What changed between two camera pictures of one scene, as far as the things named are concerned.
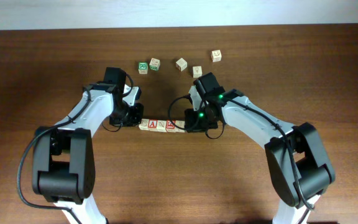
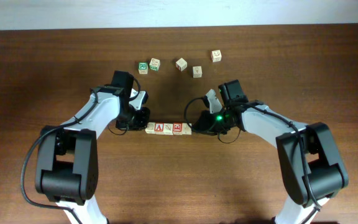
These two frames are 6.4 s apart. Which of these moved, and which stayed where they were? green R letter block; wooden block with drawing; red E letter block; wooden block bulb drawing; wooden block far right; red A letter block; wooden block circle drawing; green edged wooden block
Moved: red E letter block; red A letter block; wooden block with drawing
Stayed: green edged wooden block; wooden block far right; wooden block circle drawing; wooden block bulb drawing; green R letter block
